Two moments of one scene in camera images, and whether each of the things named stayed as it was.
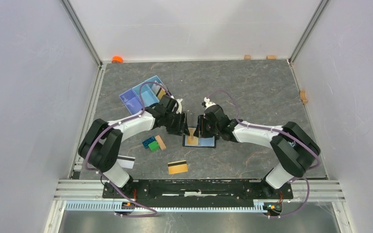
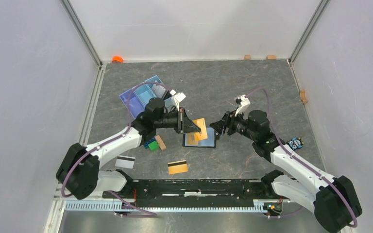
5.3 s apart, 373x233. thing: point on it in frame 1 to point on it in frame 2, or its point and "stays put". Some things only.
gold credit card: (177, 167) stays put
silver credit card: (127, 162) stays put
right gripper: (200, 131) to (228, 119)
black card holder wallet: (205, 142) stays put
